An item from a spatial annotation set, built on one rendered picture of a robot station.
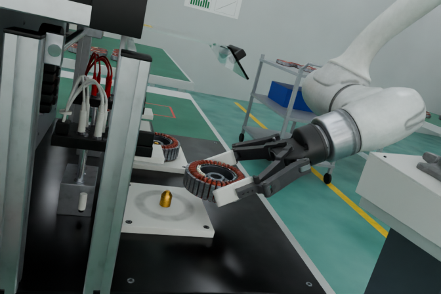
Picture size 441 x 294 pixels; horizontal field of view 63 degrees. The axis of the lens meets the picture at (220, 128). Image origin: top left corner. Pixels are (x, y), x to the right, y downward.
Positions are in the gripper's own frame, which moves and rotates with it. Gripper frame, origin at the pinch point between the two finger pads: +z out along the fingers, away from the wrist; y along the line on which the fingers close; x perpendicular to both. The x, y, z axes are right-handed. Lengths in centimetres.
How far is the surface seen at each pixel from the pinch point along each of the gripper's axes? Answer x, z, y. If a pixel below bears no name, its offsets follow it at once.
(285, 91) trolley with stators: -78, -108, 245
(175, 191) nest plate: -2.5, 7.9, 5.5
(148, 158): 9.5, 9.7, -3.0
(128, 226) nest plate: 1.8, 15.8, -7.5
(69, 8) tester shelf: 33.0, 9.9, -21.8
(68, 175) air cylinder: 10.4, 22.3, -0.9
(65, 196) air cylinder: 8.4, 23.3, -3.7
